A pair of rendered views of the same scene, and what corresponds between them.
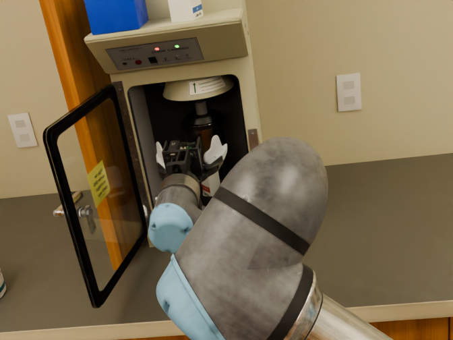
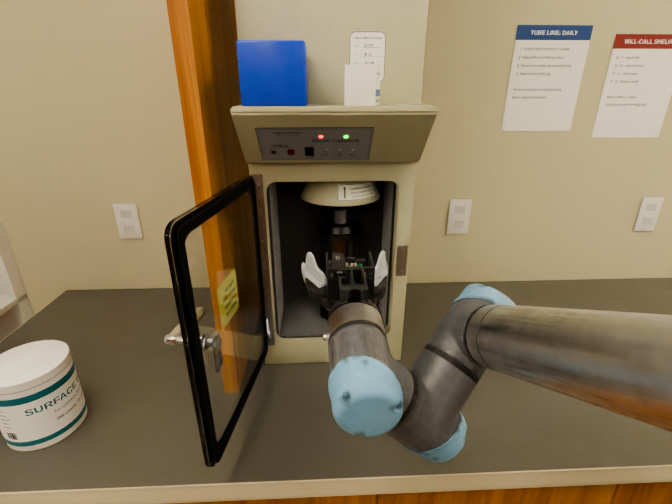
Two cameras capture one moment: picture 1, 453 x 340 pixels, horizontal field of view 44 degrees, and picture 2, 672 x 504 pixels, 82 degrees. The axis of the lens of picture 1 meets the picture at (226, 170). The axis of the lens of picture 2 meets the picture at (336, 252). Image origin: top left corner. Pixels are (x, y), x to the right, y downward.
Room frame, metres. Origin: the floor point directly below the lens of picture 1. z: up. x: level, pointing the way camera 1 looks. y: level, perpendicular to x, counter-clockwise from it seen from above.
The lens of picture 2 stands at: (0.51, 0.19, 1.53)
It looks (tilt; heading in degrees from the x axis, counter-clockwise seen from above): 23 degrees down; 350
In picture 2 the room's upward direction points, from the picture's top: straight up
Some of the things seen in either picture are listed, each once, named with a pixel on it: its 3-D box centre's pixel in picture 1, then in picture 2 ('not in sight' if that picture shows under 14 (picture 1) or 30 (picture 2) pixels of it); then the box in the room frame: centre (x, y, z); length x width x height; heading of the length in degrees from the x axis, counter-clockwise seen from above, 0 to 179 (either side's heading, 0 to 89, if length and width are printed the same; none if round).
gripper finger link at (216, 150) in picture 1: (216, 148); (380, 265); (1.09, 0.01, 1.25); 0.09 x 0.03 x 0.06; 137
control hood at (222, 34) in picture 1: (169, 46); (334, 136); (1.19, 0.08, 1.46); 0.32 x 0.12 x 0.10; 83
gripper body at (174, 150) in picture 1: (183, 170); (350, 293); (1.01, 0.08, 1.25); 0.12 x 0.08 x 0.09; 173
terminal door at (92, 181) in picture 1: (104, 191); (232, 309); (1.10, 0.27, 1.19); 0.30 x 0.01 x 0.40; 163
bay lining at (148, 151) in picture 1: (199, 133); (331, 243); (1.37, 0.05, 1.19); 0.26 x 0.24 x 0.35; 83
